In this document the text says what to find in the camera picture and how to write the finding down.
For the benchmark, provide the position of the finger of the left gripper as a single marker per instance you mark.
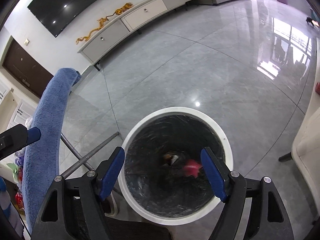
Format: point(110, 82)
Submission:
point(33, 135)

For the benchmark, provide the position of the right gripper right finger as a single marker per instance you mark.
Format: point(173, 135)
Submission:
point(268, 218)

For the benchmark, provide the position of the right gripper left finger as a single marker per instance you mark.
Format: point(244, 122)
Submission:
point(57, 216)

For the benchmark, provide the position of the green paper scrap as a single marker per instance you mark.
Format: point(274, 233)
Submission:
point(17, 172)

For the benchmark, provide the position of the red white snack packet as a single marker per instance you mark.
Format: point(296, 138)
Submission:
point(19, 200)

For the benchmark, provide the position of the white round trash bin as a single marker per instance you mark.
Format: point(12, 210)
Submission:
point(152, 180)

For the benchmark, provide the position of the left gloved hand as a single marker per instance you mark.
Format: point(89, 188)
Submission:
point(9, 210)

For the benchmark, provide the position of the blue fluffy blanket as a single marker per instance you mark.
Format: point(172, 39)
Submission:
point(41, 158)

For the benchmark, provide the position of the brown entrance door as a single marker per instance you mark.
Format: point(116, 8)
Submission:
point(26, 70)

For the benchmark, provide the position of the beige sofa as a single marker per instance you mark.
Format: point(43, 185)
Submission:
point(305, 147)

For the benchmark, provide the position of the white tv cabinet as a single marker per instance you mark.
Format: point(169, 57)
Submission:
point(124, 25)

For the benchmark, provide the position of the golden dragon figurine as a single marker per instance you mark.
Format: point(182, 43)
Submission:
point(100, 22)

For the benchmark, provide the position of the golden tiger figurine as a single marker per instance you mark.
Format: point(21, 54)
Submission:
point(123, 9)

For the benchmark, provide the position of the white wall cupboard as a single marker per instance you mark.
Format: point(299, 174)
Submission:
point(17, 104)

